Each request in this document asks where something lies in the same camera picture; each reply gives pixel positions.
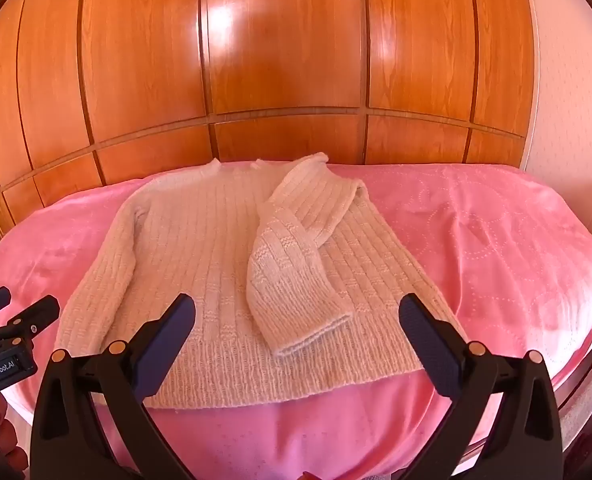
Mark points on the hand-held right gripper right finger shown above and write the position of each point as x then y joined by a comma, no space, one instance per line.
425,342

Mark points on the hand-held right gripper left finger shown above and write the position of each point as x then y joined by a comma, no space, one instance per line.
172,337

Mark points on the cream knit sweater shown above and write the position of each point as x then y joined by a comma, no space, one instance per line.
201,240

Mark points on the person's left hand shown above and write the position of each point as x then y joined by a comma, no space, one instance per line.
7,432

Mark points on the pink blanket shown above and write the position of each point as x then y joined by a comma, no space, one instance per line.
501,260

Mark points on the wooden wardrobe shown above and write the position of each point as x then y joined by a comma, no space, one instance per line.
286,50

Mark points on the wooden bed frame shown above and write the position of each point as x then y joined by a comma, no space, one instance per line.
587,375

